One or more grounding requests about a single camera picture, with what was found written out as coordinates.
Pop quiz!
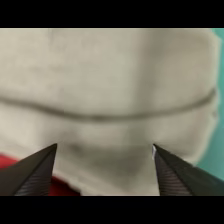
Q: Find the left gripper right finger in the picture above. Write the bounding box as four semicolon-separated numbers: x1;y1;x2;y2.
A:
152;143;224;197

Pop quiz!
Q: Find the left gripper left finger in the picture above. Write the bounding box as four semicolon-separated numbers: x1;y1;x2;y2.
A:
0;143;58;197

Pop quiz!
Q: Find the brown T-shirt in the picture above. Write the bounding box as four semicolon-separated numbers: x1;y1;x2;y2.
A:
0;28;223;197

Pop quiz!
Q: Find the red garment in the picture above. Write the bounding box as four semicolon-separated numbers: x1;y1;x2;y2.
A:
0;152;83;197

